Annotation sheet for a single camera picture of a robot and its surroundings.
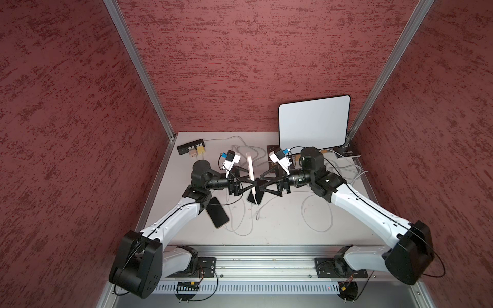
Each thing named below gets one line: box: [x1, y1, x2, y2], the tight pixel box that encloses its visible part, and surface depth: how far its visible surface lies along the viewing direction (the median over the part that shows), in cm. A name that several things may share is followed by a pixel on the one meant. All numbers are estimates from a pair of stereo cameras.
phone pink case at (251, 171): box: [246, 152, 257, 195], surface depth 65 cm
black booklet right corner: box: [332, 142, 362, 159], surface depth 113 cm
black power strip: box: [176, 138, 206, 155], surface depth 113 cm
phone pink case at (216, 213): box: [205, 196, 230, 228], surface depth 90 cm
